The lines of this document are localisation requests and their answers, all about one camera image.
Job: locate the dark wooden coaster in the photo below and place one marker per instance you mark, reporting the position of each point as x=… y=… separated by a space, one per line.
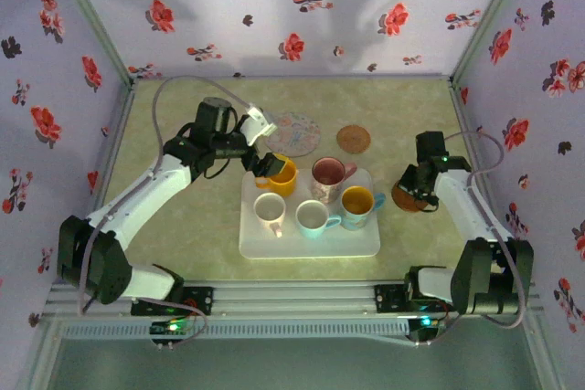
x=404 y=203

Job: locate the yellow mug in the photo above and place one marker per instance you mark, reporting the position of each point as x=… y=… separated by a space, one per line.
x=285 y=186

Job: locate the pale pink mug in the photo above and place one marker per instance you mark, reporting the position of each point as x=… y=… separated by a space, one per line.
x=269 y=207

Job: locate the blue butterfly print mug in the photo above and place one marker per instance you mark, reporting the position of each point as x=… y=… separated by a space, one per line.
x=356 y=200

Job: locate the pink ghost print mug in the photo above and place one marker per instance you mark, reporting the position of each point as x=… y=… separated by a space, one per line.
x=326 y=171

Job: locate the light blue mug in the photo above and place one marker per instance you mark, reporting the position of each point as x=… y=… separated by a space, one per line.
x=311 y=216

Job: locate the woven rattan coaster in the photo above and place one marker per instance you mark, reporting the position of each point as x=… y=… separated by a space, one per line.
x=353 y=140

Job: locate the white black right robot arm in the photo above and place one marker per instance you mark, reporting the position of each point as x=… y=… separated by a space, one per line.
x=466 y=207

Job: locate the round floral butterfly coaster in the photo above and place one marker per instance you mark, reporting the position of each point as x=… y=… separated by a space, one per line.
x=297 y=136

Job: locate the white rectangular tray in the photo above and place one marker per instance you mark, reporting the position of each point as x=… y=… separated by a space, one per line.
x=311 y=244

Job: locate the controller board green light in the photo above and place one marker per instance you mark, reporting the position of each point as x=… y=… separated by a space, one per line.
x=425 y=321
x=171 y=327

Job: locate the aluminium side rail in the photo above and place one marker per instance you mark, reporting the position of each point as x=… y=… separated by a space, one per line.
x=117 y=143
x=474 y=157

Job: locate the thin aluminium frame bar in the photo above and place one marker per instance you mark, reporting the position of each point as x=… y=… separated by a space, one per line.
x=329 y=76

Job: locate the wide aluminium base rail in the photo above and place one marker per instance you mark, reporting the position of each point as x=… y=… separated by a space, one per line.
x=292 y=298

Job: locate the aluminium frame post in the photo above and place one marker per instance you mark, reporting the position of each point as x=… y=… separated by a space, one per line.
x=493 y=6
x=91 y=11

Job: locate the aluminium frame leg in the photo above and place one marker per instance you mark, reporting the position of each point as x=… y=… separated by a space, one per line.
x=539 y=349
x=41 y=353

